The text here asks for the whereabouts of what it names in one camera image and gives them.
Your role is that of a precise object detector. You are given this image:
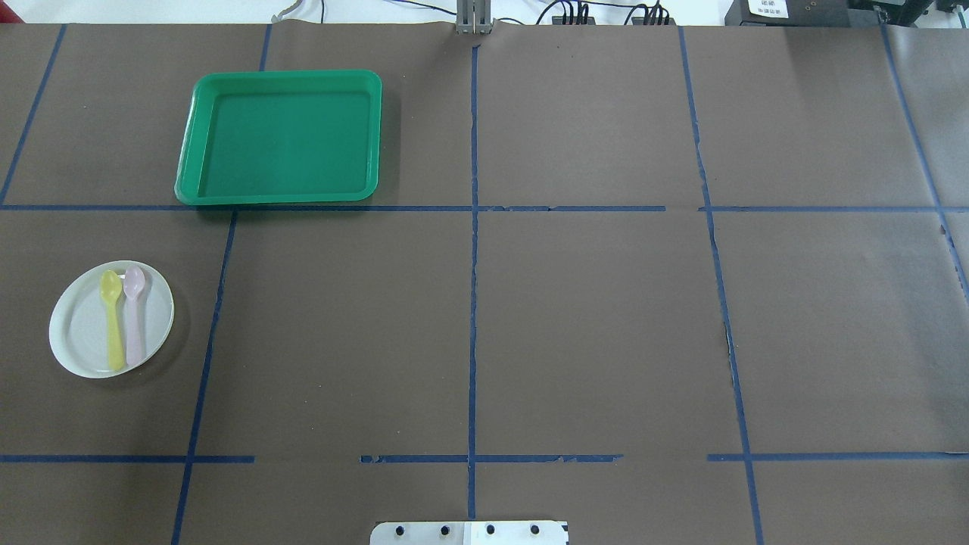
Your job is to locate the yellow plastic spoon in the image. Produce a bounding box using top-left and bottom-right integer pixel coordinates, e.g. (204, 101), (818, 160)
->
(99, 269), (126, 372)

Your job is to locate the black box device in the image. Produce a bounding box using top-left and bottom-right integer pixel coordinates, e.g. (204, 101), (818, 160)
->
(724, 1), (881, 28)

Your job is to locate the pink plastic spoon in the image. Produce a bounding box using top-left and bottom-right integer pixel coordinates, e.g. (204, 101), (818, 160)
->
(122, 265), (148, 368)

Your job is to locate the grey aluminium post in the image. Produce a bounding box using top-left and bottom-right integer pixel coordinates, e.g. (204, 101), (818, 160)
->
(456, 0), (494, 35)

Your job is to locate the green plastic tray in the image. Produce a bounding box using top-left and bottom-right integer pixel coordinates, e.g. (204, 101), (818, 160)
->
(173, 70), (383, 206)

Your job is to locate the black power strip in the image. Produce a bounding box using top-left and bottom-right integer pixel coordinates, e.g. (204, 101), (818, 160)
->
(628, 11), (676, 26)
(551, 11), (596, 26)

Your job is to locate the metal base plate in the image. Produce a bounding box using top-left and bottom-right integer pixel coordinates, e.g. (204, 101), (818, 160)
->
(369, 520), (570, 544)

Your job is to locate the white round plate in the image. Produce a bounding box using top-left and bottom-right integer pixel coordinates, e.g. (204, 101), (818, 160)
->
(48, 261), (174, 379)

